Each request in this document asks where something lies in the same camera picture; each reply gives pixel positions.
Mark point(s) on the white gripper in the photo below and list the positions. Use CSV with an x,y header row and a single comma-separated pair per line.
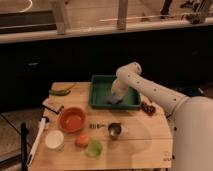
x,y
118,88

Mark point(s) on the green plastic tray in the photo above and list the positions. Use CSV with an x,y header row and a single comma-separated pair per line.
x,y
100,89

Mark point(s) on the green lime toy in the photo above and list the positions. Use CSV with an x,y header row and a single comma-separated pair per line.
x,y
94,148

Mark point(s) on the white round container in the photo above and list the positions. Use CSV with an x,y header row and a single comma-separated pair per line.
x,y
54,140

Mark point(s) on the small brown box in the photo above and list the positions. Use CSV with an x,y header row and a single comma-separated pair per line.
x,y
52,105

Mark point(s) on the white handled brush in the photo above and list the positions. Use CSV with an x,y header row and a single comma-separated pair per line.
x,y
42,125

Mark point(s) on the black vertical bar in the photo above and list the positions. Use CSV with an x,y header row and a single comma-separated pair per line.
x,y
24,132

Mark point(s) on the metal measuring cup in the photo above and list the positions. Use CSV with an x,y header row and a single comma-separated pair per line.
x,y
114,129

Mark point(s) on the orange bowl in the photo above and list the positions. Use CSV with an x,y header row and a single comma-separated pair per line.
x,y
71,120

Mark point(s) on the dark red grapes toy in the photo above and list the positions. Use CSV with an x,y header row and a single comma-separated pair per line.
x,y
148,109

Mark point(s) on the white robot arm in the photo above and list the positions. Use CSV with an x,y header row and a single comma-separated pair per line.
x,y
193,118

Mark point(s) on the orange tomato toy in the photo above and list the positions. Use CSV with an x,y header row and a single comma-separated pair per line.
x,y
82,140

